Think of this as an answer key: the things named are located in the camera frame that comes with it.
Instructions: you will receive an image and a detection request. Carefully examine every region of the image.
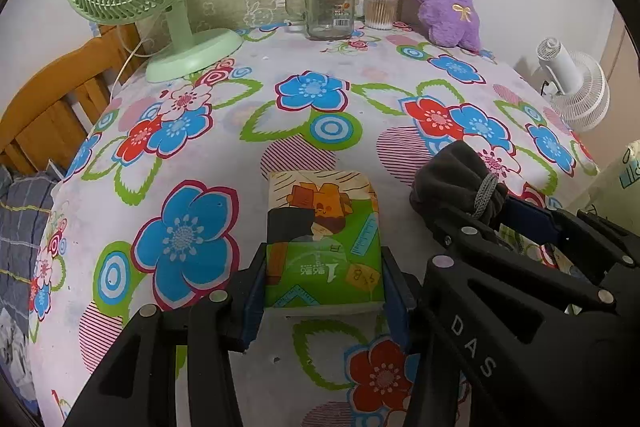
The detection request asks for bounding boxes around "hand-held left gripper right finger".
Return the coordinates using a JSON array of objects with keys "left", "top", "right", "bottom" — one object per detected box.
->
[{"left": 381, "top": 246, "right": 467, "bottom": 427}]

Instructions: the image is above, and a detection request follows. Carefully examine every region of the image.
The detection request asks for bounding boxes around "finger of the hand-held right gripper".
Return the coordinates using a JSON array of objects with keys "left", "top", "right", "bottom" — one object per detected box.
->
[
  {"left": 502, "top": 197, "right": 640, "bottom": 280},
  {"left": 425, "top": 213, "right": 608, "bottom": 290}
]

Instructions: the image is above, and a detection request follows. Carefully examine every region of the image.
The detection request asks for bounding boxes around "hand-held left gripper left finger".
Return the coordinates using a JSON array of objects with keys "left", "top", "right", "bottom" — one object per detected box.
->
[{"left": 62, "top": 242, "right": 268, "bottom": 427}]

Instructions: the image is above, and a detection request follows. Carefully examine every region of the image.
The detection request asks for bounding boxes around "grey drawstring pouch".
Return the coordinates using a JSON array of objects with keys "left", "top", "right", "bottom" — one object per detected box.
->
[{"left": 409, "top": 141, "right": 510, "bottom": 225}]

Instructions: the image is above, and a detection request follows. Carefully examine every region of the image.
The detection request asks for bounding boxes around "green printed tissue pack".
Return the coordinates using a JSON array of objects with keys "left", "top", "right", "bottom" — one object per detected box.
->
[{"left": 265, "top": 169, "right": 387, "bottom": 310}]

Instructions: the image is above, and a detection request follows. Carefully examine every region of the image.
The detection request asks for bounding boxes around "yellow printed storage box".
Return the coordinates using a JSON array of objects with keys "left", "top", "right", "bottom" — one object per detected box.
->
[{"left": 587, "top": 146, "right": 640, "bottom": 220}]

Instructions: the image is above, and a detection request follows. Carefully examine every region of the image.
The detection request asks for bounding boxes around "white standing fan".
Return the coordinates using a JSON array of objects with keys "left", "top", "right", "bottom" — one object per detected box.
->
[{"left": 536, "top": 36, "right": 612, "bottom": 132}]

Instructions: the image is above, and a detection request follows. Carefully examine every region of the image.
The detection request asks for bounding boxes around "floral tablecloth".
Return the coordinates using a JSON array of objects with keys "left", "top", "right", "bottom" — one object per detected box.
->
[{"left": 27, "top": 19, "right": 601, "bottom": 427}]

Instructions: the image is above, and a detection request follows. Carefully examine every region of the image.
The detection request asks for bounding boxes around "clear cotton swab container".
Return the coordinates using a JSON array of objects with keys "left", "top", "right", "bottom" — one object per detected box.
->
[{"left": 362, "top": 0, "right": 411, "bottom": 30}]

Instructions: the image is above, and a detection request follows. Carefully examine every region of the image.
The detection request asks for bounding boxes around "blue plaid blanket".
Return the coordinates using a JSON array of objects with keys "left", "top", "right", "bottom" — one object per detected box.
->
[{"left": 0, "top": 164, "right": 66, "bottom": 408}]

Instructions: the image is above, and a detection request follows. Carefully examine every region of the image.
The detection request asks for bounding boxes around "wooden chair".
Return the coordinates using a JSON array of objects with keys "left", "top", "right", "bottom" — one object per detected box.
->
[{"left": 0, "top": 24, "right": 146, "bottom": 178}]

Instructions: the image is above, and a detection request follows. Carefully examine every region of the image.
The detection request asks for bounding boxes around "white fan cable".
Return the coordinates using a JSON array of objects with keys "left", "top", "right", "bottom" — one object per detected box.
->
[{"left": 112, "top": 27, "right": 151, "bottom": 92}]

